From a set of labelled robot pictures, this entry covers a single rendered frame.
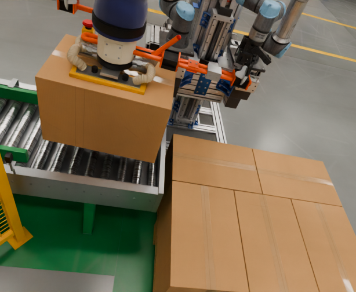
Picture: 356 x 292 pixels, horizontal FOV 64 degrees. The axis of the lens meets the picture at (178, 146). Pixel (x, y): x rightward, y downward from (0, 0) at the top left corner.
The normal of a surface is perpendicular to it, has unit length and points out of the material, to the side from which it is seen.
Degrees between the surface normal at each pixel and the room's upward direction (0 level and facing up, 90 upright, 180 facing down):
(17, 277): 0
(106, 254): 0
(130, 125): 90
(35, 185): 90
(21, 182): 90
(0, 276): 0
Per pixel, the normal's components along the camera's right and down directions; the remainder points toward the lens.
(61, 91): -0.06, 0.73
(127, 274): 0.26, -0.66
